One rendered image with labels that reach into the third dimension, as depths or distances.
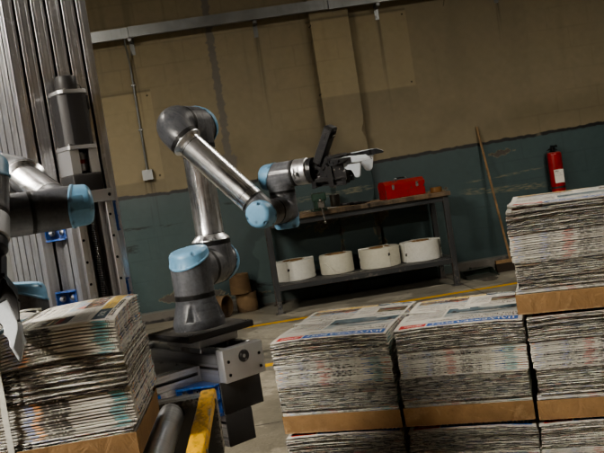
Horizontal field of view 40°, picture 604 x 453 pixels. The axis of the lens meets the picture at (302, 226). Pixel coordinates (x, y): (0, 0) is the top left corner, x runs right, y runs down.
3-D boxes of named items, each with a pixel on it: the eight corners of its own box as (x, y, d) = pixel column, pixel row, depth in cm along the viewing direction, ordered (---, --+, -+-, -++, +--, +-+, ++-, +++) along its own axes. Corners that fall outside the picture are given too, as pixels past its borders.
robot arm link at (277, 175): (270, 192, 245) (266, 164, 244) (304, 187, 240) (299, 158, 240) (259, 194, 238) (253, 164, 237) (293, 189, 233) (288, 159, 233)
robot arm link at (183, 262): (165, 298, 236) (158, 252, 235) (190, 289, 248) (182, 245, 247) (201, 295, 231) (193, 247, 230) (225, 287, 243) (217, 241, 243)
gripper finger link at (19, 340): (47, 359, 122) (19, 312, 125) (35, 346, 117) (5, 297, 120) (28, 371, 121) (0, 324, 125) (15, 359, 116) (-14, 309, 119)
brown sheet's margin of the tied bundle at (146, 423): (160, 409, 154) (156, 386, 154) (142, 458, 126) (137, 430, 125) (75, 423, 153) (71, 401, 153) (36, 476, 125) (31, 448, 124)
